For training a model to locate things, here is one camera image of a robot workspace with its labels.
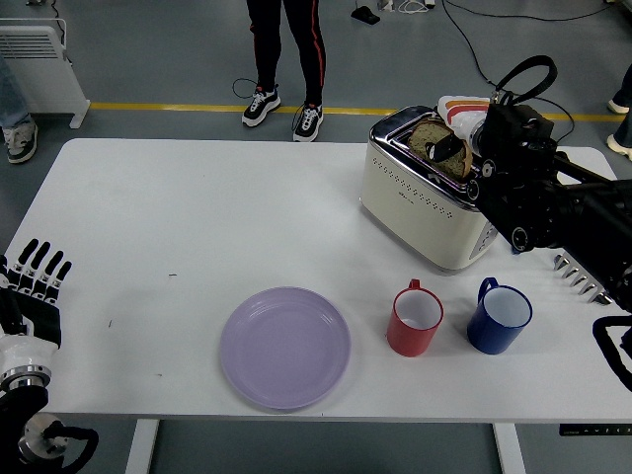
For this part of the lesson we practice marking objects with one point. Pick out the white table leg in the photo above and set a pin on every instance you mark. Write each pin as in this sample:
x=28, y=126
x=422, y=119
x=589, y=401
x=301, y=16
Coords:
x=510, y=449
x=142, y=447

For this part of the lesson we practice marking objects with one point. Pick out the person in pale shoes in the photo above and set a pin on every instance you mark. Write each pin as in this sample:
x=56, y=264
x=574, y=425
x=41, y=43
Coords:
x=621, y=143

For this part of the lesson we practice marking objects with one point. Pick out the silver toast rack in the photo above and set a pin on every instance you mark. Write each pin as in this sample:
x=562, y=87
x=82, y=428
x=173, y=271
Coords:
x=577, y=279

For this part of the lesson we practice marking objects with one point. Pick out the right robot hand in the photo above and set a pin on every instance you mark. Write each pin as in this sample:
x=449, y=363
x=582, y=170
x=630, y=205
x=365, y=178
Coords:
x=461, y=111

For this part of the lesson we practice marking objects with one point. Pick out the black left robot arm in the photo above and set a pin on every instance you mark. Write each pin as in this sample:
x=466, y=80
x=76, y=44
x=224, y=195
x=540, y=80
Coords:
x=20, y=402

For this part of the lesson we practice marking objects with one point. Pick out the black table control panel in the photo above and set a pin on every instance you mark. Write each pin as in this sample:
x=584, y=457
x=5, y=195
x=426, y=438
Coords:
x=592, y=429

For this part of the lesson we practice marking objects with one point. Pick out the black foot pedal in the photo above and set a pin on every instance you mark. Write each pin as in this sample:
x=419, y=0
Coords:
x=366, y=15

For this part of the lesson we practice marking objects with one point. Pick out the cream and chrome toaster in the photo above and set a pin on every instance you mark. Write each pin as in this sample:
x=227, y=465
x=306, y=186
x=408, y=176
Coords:
x=419, y=217

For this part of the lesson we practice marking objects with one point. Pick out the white panel heater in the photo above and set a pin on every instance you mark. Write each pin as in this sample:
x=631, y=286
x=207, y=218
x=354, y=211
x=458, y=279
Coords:
x=34, y=84

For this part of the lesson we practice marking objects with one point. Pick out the person in grey shoe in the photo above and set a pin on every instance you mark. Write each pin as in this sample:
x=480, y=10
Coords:
x=20, y=143

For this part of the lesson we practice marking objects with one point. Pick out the blue mug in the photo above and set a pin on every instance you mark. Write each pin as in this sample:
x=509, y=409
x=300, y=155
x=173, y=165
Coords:
x=489, y=338

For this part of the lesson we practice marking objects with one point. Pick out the purple plate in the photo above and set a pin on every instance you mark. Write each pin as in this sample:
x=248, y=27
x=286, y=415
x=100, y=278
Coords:
x=286, y=348

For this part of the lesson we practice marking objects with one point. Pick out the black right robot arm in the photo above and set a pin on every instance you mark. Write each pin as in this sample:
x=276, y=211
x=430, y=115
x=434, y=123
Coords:
x=523, y=197

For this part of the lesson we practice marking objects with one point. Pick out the brown bread slice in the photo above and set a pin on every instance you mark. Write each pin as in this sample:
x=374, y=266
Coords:
x=419, y=138

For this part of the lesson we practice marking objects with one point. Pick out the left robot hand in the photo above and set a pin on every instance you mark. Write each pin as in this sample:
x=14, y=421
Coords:
x=34, y=321

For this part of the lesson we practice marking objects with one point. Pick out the red mug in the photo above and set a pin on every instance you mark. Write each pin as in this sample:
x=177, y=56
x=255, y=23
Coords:
x=410, y=340

